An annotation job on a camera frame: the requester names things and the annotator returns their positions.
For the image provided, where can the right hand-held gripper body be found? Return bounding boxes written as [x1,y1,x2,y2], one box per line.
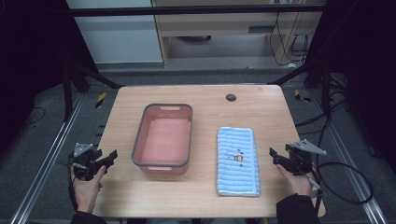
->
[281,139,328,177]

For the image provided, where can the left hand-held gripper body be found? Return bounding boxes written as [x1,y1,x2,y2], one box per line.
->
[67,142,105,182]

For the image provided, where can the person's right hand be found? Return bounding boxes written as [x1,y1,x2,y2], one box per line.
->
[276,163,315,198]

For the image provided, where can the person's left hand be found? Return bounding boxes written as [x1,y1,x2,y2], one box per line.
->
[71,164,107,214]

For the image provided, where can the blue striped towel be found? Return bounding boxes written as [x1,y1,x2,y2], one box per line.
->
[216,125,262,198]

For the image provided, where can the yellow black striped tape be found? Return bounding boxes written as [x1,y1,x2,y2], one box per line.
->
[293,89,313,104]
[94,91,107,109]

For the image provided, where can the pink basin with grey rim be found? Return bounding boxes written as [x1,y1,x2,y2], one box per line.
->
[131,103,194,175]

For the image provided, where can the black metal stand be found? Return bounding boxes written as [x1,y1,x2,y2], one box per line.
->
[60,55,124,123]
[266,55,333,119]

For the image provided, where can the black curtain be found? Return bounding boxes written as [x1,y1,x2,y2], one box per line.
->
[306,0,396,174]
[0,0,98,153]

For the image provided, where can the white cabinet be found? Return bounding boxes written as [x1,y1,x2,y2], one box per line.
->
[65,0,164,65]

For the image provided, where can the light wooden desk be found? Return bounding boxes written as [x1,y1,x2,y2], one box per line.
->
[150,0,327,68]

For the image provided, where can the grey cable plug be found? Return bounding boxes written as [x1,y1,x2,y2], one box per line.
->
[305,173,325,199]

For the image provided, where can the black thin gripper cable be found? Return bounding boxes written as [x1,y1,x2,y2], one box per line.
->
[66,162,78,213]

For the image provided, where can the aluminium floor rail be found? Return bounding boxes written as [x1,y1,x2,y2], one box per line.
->
[9,92,86,224]
[310,89,389,224]

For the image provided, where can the black floor cables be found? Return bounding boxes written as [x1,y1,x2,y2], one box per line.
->
[294,74,351,136]

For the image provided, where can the black looped gripper cable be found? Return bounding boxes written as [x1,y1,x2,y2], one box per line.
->
[312,161,375,224]

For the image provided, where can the black hanging cables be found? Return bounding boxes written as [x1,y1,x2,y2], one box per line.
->
[268,11,310,68]

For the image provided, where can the black horizontal frame bar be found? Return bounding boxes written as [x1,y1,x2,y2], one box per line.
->
[69,4,327,18]

